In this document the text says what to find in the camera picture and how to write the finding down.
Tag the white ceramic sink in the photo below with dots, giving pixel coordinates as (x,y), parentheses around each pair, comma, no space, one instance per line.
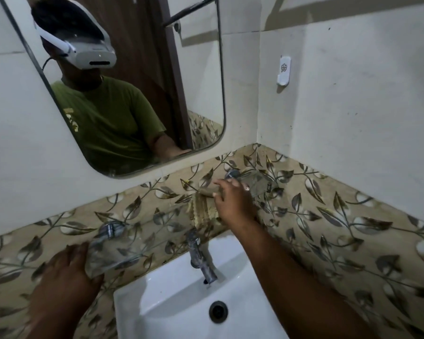
(169,307)

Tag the chrome sink drain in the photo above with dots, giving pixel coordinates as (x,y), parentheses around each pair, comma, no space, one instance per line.
(218,311)

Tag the rounded wall mirror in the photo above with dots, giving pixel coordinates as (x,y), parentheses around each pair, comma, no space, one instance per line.
(183,88)

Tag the person's left hand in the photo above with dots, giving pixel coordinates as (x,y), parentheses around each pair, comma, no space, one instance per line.
(62,285)

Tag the person's right hand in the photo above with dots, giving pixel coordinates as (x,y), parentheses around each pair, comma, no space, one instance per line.
(237,206)

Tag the chrome shelf bracket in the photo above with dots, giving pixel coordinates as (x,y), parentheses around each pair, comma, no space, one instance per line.
(232,174)
(111,230)

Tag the clear glass shelf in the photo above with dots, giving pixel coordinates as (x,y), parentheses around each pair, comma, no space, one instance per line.
(134,243)

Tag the chrome faucet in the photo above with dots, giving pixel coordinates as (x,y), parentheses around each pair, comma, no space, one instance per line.
(199,255)

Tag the person's right thumb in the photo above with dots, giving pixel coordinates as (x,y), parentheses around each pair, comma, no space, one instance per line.
(220,194)

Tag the beige scrub pad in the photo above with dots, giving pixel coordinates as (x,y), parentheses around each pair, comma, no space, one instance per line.
(202,211)

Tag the dark metal towel bar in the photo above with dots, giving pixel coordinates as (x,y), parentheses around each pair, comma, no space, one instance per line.
(189,11)

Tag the white plastic wall hook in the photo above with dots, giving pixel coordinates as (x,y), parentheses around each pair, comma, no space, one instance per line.
(284,70)

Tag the person's left forearm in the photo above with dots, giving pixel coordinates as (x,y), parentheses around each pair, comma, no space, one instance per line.
(47,328)

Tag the person's right forearm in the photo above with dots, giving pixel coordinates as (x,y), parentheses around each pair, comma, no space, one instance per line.
(289,278)

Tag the person's left fingers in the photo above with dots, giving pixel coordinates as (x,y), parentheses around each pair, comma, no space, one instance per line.
(78,259)

